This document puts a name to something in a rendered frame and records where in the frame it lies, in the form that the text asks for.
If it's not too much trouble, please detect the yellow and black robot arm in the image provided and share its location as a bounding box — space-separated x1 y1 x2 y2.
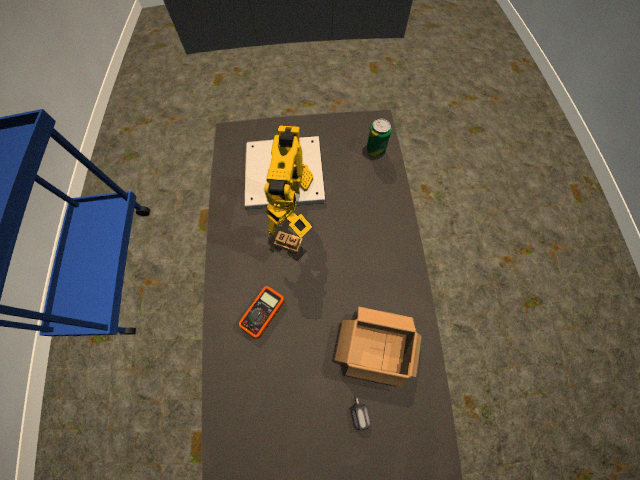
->
264 126 313 210

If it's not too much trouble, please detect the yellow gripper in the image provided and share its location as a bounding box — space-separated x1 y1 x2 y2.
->
266 204 312 238

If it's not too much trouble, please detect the orange digital multimeter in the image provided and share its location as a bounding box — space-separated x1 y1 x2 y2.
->
239 286 285 338

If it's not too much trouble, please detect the green drink can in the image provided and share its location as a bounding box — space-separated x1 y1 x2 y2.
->
367 119 391 157

